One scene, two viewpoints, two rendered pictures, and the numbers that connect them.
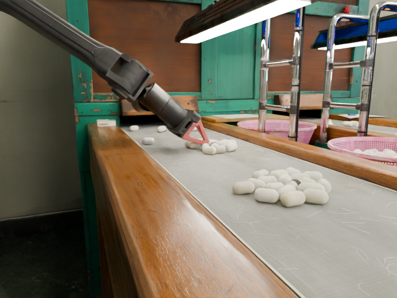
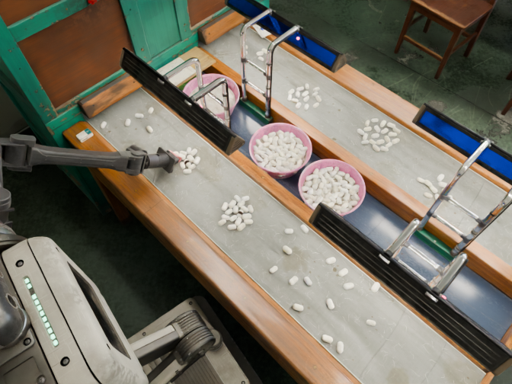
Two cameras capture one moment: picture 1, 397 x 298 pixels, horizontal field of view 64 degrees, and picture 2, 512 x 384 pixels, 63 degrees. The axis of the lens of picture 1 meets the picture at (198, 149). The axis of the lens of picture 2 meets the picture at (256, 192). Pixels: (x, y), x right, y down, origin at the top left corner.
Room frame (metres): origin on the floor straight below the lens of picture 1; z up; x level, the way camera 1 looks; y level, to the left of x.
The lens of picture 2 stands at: (-0.27, 0.12, 2.17)
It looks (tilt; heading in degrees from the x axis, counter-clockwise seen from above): 58 degrees down; 335
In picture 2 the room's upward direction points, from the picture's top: straight up
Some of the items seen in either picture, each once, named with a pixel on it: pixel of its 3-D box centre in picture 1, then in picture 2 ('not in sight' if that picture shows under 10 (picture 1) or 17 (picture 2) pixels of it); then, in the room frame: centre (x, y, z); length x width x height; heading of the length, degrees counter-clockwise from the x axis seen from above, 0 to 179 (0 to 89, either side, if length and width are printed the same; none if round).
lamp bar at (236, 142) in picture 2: (225, 12); (177, 95); (0.83, -0.07, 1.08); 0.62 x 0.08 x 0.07; 21
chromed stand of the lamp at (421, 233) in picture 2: not in sight; (467, 203); (0.09, -0.87, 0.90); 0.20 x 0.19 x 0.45; 21
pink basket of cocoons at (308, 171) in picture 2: not in sight; (330, 192); (0.42, -0.53, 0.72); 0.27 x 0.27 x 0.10
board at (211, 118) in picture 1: (244, 117); (180, 70); (1.29, -0.19, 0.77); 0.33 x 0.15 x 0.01; 111
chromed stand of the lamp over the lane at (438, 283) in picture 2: not in sight; (402, 281); (-0.05, -0.49, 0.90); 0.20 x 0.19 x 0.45; 21
